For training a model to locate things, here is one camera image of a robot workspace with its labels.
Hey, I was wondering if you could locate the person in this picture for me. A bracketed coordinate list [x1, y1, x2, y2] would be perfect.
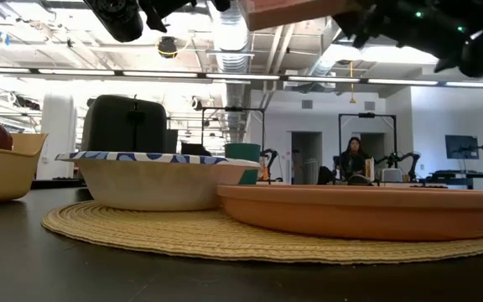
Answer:
[339, 136, 373, 186]

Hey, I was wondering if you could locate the terracotta plate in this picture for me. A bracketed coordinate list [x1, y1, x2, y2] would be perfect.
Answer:
[216, 184, 483, 242]

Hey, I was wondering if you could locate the blue patterned paper bowl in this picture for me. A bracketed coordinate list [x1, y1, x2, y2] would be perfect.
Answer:
[55, 150, 262, 212]

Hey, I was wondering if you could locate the round wooden board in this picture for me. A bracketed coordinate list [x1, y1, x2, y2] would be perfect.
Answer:
[41, 200, 483, 266]

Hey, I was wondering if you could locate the pink cereal box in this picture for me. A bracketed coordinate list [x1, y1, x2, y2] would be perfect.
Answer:
[238, 0, 354, 32]

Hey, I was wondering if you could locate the silver ventilation duct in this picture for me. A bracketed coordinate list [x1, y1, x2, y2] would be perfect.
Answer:
[212, 0, 254, 143]

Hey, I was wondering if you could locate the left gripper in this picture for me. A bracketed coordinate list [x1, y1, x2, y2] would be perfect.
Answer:
[82, 0, 231, 44]

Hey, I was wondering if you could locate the green cup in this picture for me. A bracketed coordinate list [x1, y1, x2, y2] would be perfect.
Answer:
[224, 143, 262, 186]

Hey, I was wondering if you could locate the wall monitor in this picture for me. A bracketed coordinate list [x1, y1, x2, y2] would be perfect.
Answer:
[444, 134, 480, 160]

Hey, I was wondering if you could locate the black toaster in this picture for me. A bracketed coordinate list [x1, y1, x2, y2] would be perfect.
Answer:
[80, 94, 169, 154]

